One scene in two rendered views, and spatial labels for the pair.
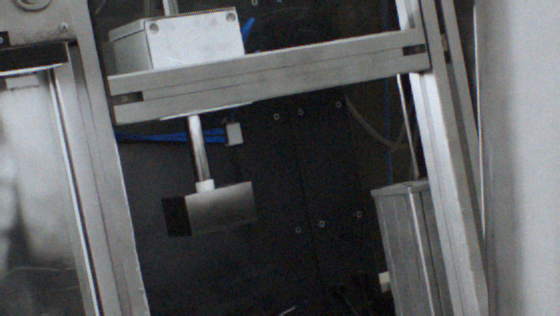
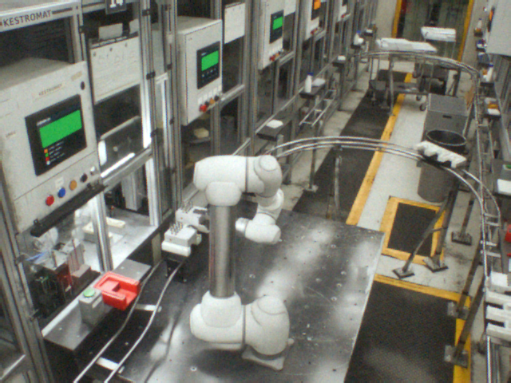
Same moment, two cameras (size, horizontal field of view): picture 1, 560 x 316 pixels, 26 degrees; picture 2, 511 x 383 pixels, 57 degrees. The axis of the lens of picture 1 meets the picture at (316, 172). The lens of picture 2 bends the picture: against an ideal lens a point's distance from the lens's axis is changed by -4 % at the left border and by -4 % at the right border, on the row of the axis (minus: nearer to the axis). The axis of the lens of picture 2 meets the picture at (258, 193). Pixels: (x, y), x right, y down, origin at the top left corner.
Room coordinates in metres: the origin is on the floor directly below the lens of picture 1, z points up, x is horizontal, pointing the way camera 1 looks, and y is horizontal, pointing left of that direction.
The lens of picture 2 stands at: (-0.57, 0.70, 2.26)
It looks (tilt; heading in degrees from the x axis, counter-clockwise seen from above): 30 degrees down; 322
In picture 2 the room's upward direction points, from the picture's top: 3 degrees clockwise
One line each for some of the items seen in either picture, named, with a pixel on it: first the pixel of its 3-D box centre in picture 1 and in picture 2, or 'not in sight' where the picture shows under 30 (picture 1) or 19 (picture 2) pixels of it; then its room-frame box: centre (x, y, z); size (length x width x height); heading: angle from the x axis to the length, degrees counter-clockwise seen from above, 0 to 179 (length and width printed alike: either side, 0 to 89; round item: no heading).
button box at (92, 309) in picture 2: not in sight; (89, 305); (0.87, 0.36, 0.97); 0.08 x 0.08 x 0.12; 32
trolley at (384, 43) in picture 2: not in sight; (402, 72); (3.61, -5.11, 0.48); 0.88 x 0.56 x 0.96; 50
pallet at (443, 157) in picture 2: not in sight; (438, 156); (1.12, -2.27, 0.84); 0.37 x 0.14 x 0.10; 0
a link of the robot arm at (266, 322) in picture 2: not in sight; (267, 321); (0.52, -0.23, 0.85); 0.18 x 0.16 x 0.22; 54
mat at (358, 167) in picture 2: not in sight; (372, 120); (3.29, -4.20, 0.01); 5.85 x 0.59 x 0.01; 122
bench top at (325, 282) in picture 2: not in sight; (258, 288); (0.88, -0.46, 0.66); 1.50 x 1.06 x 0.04; 122
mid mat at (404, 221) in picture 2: not in sight; (413, 228); (1.33, -2.51, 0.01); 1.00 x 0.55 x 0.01; 122
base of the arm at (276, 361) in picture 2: not in sight; (269, 342); (0.53, -0.26, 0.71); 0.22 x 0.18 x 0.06; 122
